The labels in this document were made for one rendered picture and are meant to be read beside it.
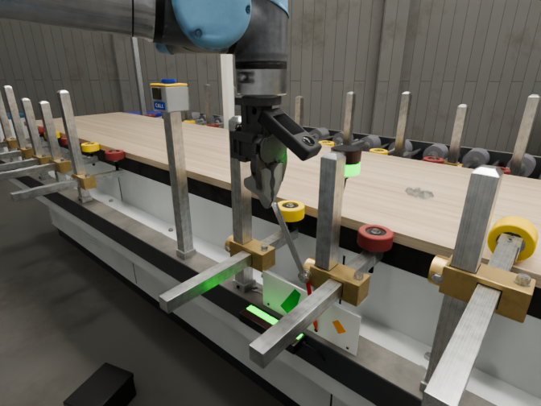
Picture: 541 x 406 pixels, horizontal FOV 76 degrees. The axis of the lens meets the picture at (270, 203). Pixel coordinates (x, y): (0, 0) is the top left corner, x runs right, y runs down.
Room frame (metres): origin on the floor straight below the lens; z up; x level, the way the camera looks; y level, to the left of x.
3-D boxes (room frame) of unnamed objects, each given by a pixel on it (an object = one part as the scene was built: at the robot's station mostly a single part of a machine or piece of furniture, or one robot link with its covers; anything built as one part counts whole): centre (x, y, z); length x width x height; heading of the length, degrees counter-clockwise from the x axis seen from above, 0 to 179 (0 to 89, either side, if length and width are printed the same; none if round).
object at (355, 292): (0.62, -0.14, 0.85); 0.14 x 0.06 x 0.05; 49
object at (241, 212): (0.80, 0.07, 0.92); 0.04 x 0.04 x 0.48; 49
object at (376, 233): (0.72, -0.24, 0.85); 0.08 x 0.08 x 0.11
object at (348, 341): (0.63, -0.08, 0.75); 0.26 x 0.01 x 0.10; 49
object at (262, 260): (0.78, 0.05, 0.82); 0.14 x 0.06 x 0.05; 49
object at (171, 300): (0.73, 0.07, 0.82); 0.44 x 0.03 x 0.04; 139
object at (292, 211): (0.88, -0.05, 0.85); 0.08 x 0.08 x 0.11
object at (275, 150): (0.65, 0.02, 1.15); 0.09 x 0.08 x 0.12; 50
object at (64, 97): (1.45, 0.83, 0.93); 0.04 x 0.04 x 0.48; 49
